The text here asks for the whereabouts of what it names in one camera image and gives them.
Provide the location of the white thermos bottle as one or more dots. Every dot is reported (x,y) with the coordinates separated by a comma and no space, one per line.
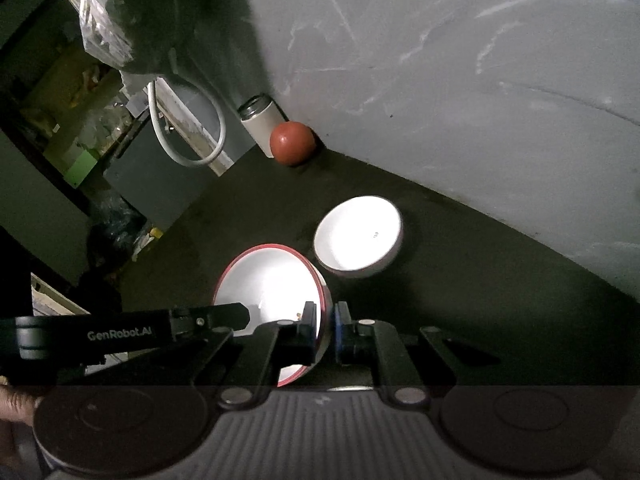
(260,122)

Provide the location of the black trash bag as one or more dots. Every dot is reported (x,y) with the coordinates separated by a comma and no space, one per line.
(115,225)

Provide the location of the red tomato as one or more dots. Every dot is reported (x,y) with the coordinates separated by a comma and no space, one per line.
(292,144)

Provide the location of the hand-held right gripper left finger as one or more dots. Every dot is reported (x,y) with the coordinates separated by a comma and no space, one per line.
(305,332)

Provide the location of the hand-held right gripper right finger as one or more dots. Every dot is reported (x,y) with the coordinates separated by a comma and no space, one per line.
(341,332)

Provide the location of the white ceramic bowl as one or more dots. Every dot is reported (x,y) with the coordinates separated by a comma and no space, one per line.
(357,235)
(270,285)

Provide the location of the cluttered wooden shelf unit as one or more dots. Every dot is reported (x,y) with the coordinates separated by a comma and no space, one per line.
(65,85)

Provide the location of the clear hanging plastic bag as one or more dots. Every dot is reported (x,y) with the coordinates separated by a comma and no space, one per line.
(135,20)

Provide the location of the green box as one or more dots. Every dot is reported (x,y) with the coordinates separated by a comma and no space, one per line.
(80,169)

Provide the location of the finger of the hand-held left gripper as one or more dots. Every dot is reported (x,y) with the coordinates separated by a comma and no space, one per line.
(220,316)

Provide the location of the grey cabinet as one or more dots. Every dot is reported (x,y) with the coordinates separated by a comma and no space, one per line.
(145,180)

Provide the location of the person's left hand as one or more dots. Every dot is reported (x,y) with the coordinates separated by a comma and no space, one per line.
(17,402)

